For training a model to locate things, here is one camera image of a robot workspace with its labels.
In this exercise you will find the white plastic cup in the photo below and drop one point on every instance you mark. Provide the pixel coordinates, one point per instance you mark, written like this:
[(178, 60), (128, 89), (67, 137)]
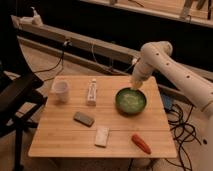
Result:
[(61, 89)]

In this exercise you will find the white rectangular block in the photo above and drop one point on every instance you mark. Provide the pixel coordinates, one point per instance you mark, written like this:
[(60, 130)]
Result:
[(101, 137)]

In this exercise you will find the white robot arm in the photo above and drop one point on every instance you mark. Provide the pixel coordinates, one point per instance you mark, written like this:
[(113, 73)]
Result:
[(199, 91)]

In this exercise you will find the pale yellow gripper tip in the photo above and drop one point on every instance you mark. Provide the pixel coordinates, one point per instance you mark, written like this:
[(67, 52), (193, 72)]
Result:
[(135, 84)]

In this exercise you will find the grey rectangular sponge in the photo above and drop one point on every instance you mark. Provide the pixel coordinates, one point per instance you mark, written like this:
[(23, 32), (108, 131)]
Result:
[(83, 119)]

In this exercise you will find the wooden table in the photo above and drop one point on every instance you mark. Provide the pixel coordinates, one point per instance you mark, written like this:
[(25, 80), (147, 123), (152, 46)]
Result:
[(59, 135)]

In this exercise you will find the green bowl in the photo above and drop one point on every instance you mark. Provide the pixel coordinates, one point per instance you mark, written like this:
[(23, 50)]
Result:
[(130, 102)]

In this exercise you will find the black chair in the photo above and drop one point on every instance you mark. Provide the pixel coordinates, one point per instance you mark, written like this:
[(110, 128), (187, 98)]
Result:
[(19, 100)]

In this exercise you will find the blue box on floor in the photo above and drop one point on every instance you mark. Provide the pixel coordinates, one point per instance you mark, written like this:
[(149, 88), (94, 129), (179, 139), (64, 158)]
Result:
[(167, 101)]

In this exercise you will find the white tube with cap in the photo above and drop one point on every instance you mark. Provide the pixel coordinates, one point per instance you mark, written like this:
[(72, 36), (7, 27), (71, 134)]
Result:
[(91, 95)]

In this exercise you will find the long wooden beam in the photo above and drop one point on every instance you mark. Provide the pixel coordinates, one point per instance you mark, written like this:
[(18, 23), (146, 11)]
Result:
[(83, 41)]

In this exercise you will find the white spray bottle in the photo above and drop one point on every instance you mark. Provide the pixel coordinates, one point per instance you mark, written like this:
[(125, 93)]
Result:
[(37, 20)]

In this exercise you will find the orange carrot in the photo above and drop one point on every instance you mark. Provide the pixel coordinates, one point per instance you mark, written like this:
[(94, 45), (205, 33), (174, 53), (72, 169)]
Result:
[(141, 143)]

